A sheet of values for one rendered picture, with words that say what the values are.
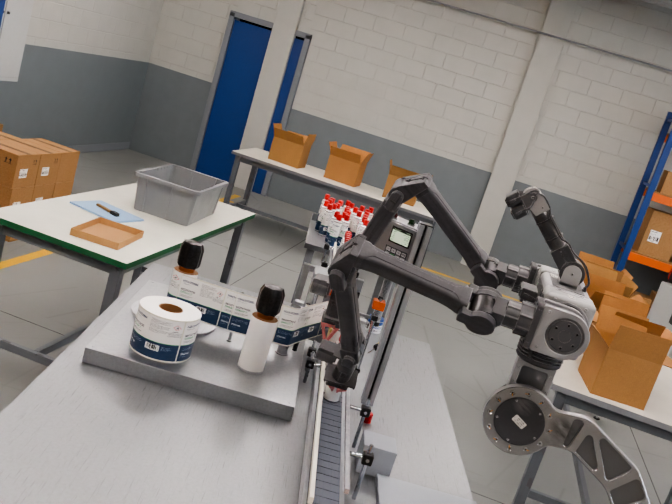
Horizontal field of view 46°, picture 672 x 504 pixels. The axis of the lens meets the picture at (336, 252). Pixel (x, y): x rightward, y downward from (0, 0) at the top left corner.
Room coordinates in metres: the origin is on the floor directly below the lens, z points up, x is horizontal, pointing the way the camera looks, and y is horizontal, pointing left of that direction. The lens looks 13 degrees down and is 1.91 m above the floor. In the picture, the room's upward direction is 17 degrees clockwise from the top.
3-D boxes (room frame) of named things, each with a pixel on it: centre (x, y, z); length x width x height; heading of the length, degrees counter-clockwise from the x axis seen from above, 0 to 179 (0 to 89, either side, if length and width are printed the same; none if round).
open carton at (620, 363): (3.87, -1.53, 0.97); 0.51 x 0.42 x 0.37; 87
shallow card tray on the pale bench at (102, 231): (3.74, 1.09, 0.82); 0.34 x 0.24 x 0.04; 177
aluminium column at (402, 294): (2.63, -0.26, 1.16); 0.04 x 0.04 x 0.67; 3
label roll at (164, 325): (2.42, 0.45, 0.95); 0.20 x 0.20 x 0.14
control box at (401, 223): (2.69, -0.20, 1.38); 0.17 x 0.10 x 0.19; 58
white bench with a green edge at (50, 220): (4.41, 1.11, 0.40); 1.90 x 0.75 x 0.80; 171
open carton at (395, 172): (8.21, -0.49, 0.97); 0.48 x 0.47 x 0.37; 174
